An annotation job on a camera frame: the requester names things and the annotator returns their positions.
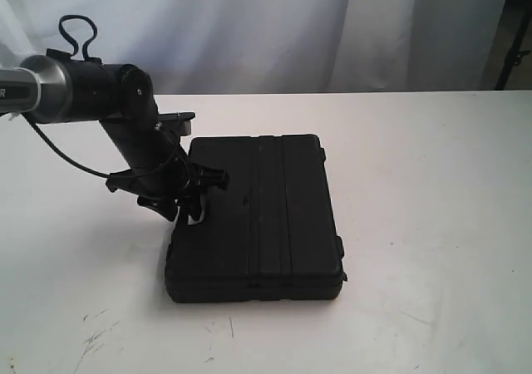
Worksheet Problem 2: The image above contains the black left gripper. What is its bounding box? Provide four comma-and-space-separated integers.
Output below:
106, 155, 229, 220

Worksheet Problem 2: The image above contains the black plastic tool case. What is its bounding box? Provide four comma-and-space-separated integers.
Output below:
164, 134, 347, 303

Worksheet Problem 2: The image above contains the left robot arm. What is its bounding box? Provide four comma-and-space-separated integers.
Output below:
1, 51, 229, 223

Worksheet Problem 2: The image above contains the white backdrop cloth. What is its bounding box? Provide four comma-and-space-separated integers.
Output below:
1, 0, 505, 94

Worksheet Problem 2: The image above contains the black tripod stand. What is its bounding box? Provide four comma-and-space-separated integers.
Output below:
494, 0, 531, 91

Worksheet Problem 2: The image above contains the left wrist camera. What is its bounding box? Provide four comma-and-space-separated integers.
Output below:
155, 112, 195, 137

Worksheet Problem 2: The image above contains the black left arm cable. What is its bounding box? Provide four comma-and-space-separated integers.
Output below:
24, 14, 200, 209

